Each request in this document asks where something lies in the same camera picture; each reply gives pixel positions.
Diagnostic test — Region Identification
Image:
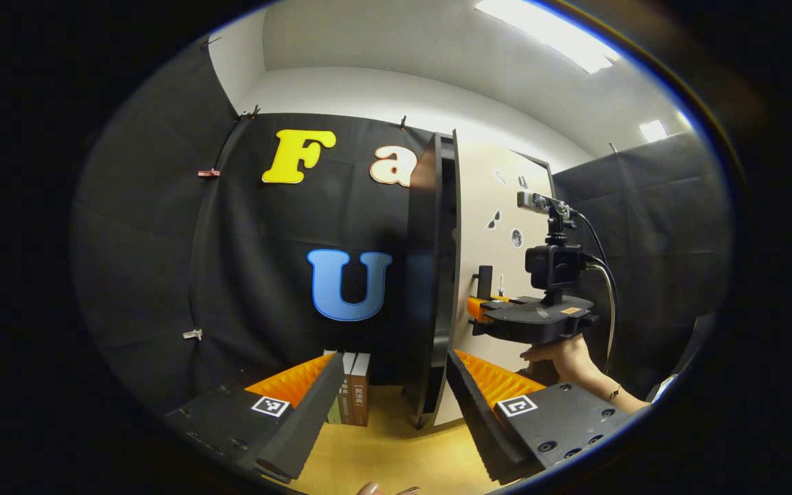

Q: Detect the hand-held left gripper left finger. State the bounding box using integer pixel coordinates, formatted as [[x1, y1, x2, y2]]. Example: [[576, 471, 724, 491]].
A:
[[162, 353, 346, 484]]

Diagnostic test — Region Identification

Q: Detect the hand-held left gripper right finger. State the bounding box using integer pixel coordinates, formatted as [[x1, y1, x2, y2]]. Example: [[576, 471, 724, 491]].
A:
[[445, 349, 634, 485]]

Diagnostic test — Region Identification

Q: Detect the beige cabinet door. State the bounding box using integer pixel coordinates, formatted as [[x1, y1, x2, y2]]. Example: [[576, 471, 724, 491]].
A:
[[435, 141, 553, 427]]

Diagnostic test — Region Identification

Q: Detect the reddish brown book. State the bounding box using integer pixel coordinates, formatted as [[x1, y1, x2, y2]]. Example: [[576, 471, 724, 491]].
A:
[[350, 353, 371, 427]]

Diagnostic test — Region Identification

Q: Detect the black backdrop cloth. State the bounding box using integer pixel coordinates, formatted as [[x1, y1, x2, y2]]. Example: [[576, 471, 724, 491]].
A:
[[69, 34, 734, 413]]

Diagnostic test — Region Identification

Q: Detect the long ceiling light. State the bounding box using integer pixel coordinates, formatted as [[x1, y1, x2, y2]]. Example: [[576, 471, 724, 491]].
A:
[[475, 0, 620, 75]]

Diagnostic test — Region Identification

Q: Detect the black camera cable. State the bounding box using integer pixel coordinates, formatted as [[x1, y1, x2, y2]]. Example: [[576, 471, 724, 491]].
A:
[[570, 210, 618, 375]]

